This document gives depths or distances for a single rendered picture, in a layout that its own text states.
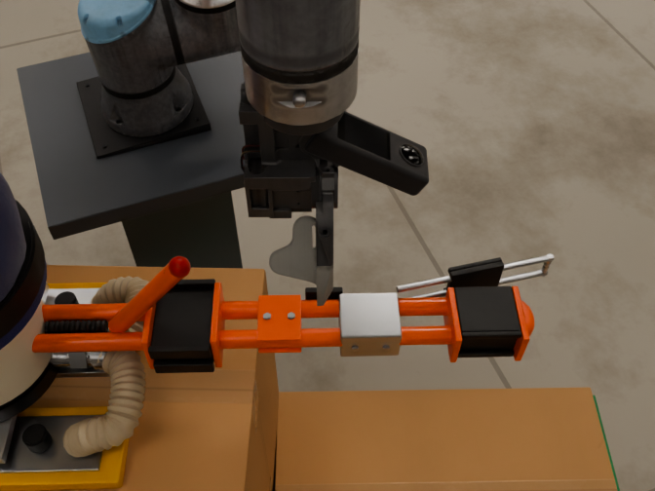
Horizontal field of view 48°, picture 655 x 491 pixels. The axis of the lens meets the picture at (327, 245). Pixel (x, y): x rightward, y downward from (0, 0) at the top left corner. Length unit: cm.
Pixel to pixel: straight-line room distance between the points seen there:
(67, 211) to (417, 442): 78
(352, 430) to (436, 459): 16
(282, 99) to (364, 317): 37
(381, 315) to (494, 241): 154
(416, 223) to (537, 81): 86
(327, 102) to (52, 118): 118
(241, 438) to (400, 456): 49
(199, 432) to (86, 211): 64
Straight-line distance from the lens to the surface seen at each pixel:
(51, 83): 179
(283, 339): 85
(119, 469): 95
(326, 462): 137
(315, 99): 57
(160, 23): 145
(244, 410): 98
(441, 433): 141
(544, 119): 282
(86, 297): 107
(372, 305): 87
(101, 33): 144
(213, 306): 86
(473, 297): 88
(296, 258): 68
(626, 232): 253
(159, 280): 81
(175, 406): 99
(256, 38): 54
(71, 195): 152
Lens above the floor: 182
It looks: 52 degrees down
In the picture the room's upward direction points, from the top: straight up
